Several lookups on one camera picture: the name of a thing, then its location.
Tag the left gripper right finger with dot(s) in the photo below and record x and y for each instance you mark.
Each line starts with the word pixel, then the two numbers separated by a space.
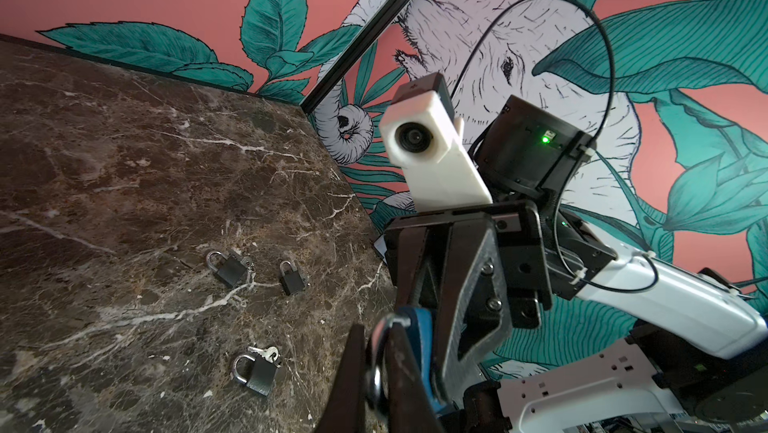
pixel 408 407

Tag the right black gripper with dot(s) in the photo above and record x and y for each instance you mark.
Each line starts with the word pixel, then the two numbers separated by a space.
pixel 480 273

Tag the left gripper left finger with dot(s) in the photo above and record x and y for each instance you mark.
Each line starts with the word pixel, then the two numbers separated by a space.
pixel 345 409

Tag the blue padlock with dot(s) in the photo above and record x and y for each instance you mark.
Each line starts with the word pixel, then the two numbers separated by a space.
pixel 418 324

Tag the black padlock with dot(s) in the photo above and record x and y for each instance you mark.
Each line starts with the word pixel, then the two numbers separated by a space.
pixel 231 269
pixel 256 368
pixel 291 278

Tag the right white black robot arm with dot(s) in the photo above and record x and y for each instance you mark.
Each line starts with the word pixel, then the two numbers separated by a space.
pixel 698 347

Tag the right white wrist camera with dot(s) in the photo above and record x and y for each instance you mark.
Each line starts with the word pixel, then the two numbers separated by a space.
pixel 424 138

